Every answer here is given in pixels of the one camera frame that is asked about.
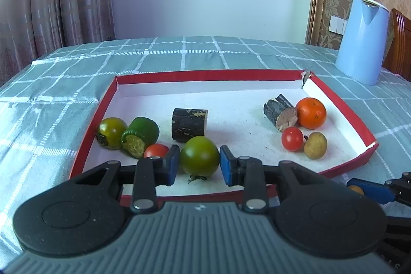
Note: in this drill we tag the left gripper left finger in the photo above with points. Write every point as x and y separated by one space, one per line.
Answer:
91 210

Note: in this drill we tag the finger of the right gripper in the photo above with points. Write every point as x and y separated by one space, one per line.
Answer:
380 193

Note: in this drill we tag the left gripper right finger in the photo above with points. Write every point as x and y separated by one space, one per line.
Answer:
312 212

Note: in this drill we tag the brown longan fruit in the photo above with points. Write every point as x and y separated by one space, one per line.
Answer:
315 145

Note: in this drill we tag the red cherry tomato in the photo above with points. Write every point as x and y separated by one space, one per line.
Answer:
157 149
292 139

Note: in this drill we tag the green cucumber piece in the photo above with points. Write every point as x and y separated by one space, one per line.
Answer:
139 135

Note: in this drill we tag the dark sugarcane piece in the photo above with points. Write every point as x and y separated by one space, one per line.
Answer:
187 123
281 113

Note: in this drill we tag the large green tomato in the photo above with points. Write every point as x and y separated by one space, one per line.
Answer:
199 158

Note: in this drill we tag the green tomato in tray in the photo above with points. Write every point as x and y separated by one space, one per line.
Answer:
109 133

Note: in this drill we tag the orange tangerine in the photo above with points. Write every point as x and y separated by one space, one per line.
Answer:
311 113

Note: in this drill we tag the teal checked bedsheet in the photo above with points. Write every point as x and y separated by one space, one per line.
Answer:
46 108

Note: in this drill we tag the red shallow cardboard tray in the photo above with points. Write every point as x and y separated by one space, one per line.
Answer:
234 102

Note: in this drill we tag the wooden chair back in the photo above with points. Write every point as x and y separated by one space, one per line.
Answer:
398 57

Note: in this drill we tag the light blue kettle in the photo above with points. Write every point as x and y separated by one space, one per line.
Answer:
363 43

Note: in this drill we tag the white wall switch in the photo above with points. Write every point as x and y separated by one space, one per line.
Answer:
337 25

